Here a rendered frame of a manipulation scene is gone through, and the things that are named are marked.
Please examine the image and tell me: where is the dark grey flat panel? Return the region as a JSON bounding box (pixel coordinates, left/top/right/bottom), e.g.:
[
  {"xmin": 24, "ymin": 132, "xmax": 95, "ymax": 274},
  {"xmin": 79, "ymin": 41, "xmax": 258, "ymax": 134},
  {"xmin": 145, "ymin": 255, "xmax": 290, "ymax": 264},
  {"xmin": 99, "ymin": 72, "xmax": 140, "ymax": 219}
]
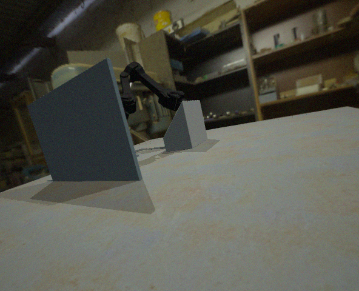
[{"xmin": 27, "ymin": 58, "xmax": 142, "ymax": 181}]

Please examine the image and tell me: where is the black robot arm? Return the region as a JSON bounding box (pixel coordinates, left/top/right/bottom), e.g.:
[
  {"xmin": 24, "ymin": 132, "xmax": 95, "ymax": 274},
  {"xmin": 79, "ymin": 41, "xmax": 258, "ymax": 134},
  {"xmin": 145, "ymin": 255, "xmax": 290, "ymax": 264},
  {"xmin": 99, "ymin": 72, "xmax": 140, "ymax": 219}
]
[{"xmin": 120, "ymin": 62, "xmax": 187, "ymax": 120}]

